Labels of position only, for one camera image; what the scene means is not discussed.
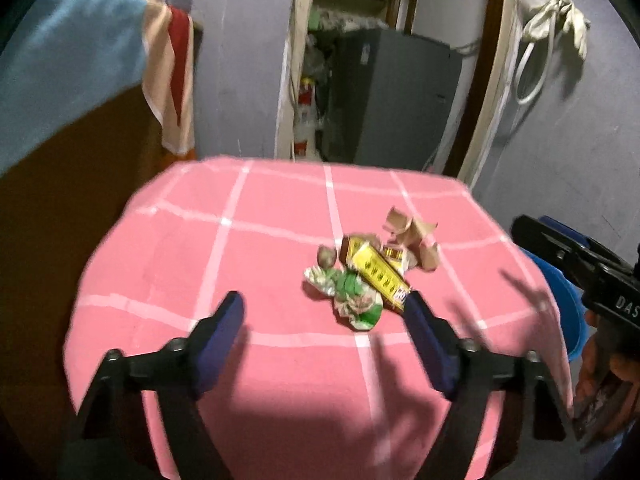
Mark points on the wooden door frame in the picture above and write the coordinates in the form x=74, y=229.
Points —
x=492, y=85

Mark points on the white red printed bag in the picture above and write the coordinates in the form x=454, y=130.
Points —
x=305, y=120

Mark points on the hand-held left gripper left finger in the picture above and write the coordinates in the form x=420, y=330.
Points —
x=220, y=340

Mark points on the wooden cabinet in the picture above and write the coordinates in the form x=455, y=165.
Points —
x=60, y=240

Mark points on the red cream striped cloth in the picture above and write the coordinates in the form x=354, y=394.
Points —
x=175, y=70

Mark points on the blue towel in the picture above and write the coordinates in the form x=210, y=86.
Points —
x=60, y=70

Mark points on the blue plastic bucket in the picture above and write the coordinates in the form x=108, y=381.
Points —
x=570, y=320

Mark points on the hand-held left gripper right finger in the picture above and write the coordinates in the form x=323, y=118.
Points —
x=430, y=355

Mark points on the grey washing machine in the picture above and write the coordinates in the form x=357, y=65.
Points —
x=395, y=105

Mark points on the yellow wrapper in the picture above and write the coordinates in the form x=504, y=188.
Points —
x=375, y=272

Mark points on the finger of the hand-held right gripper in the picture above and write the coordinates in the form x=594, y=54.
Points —
x=565, y=230
x=555, y=255

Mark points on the green white wrapper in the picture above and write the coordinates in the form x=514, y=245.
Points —
x=350, y=295

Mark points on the brown cardboard piece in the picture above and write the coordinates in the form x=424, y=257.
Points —
x=415, y=240

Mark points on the pink checked cloth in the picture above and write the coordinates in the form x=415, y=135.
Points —
x=280, y=230

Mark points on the cream rubber glove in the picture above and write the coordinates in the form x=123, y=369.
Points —
x=577, y=25
x=542, y=17

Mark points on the person's right hand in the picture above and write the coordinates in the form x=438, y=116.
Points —
x=590, y=360

